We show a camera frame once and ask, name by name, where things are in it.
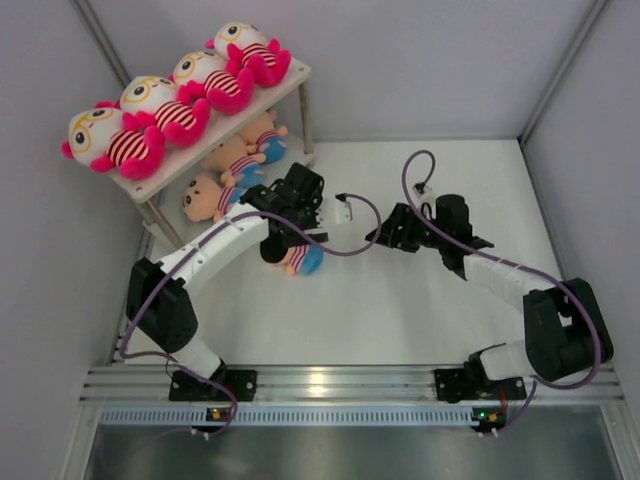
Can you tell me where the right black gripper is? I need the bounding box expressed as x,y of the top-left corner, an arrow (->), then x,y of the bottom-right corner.
366,203 -> 448,253

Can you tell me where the boy plush showing black hair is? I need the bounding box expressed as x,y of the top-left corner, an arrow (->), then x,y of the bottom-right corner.
259,234 -> 324,276

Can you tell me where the boy plush face up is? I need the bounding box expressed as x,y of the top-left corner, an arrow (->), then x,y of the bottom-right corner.
239,110 -> 288,164
201,135 -> 266,188

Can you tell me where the boy plush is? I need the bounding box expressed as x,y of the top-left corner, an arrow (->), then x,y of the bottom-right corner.
181,172 -> 246,222

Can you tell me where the panda plush with glasses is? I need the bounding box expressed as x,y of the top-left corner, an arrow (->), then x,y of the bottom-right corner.
118,76 -> 212,148
205,21 -> 292,88
61,104 -> 165,181
169,51 -> 256,116

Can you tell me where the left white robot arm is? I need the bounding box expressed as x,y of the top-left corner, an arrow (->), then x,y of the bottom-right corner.
125,163 -> 328,400

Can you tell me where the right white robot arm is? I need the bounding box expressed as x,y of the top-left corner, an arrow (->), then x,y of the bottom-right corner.
365,194 -> 614,397

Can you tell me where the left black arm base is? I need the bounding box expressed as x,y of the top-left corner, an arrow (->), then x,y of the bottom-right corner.
168,367 -> 259,402

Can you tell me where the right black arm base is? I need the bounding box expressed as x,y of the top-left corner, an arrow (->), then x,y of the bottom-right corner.
433,368 -> 527,404

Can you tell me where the white two-tier shelf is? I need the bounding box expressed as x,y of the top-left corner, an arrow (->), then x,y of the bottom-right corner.
109,59 -> 315,249

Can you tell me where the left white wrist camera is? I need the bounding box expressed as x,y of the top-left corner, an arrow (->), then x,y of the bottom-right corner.
317,194 -> 353,227

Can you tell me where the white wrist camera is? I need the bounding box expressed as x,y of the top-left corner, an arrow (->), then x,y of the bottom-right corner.
317,194 -> 353,227
412,182 -> 437,209

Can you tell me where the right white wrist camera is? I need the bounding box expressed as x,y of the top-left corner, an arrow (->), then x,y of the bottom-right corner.
412,182 -> 437,209

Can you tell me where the aluminium mounting rail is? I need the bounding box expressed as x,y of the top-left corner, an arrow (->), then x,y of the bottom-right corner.
80,364 -> 625,405

